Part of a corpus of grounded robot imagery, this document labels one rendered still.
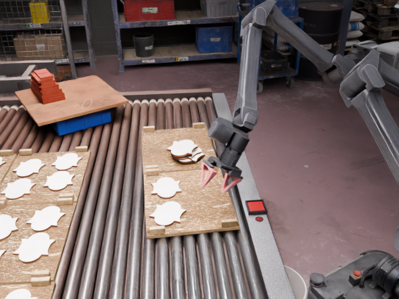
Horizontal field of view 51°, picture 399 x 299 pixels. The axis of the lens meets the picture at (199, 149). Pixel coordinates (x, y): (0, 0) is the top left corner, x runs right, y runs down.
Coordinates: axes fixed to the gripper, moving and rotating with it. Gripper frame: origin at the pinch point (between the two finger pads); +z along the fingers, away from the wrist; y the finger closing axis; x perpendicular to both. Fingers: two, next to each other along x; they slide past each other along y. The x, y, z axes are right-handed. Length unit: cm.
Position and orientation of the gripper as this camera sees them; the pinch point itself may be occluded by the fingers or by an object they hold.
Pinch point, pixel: (213, 187)
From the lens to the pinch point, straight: 136.7
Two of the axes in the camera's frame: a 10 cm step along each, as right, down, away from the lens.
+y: -7.1, -2.3, -6.6
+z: -4.6, 8.7, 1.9
